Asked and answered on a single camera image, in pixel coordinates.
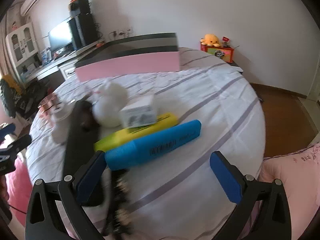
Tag black and white low cabinet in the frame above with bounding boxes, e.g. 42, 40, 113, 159
229, 61, 244, 75

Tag small white box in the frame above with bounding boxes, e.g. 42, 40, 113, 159
120, 95, 157, 128

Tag blue packet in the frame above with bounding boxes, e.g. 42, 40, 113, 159
40, 49, 52, 63

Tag blue highlighter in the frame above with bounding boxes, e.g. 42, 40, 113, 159
104, 119, 202, 171

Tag white door frame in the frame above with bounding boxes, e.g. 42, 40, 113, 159
308, 60, 320, 103

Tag pink cloth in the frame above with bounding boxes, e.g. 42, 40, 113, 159
5, 154, 33, 223

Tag black remote control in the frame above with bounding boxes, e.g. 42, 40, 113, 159
62, 100, 101, 182

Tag white desk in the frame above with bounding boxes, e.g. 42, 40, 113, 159
17, 39, 105, 83

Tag white rabbit figurine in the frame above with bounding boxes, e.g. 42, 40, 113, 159
91, 81, 129, 128

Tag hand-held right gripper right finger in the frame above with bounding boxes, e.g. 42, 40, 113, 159
209, 151, 292, 240

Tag yellow octopus plush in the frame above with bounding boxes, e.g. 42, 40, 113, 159
200, 34, 221, 47

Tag yellow highlighter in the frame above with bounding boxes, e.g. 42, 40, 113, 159
94, 112, 179, 152

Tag black computer monitor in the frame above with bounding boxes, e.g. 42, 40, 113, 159
48, 17, 75, 53

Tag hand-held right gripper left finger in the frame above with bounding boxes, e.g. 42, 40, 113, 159
25, 150, 108, 240

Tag red printed box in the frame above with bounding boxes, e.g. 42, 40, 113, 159
200, 42, 235, 63

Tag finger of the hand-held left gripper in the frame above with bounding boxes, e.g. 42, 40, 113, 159
0, 123, 16, 137
0, 134, 32, 157

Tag black box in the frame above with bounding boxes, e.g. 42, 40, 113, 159
69, 0, 92, 17

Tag chair with clothes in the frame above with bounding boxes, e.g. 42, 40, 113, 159
0, 74, 52, 121

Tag white glass-door cabinet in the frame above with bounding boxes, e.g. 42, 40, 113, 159
5, 22, 40, 68

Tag white wall outlets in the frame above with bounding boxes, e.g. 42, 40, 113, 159
109, 27, 133, 38

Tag pink embroidered blanket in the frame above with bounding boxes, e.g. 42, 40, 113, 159
259, 142, 320, 240

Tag black computer tower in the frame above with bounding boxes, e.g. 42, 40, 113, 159
68, 12, 97, 50

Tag pink storage box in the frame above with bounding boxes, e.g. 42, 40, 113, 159
74, 32, 181, 82

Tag rose gold jar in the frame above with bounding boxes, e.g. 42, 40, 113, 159
37, 94, 62, 112

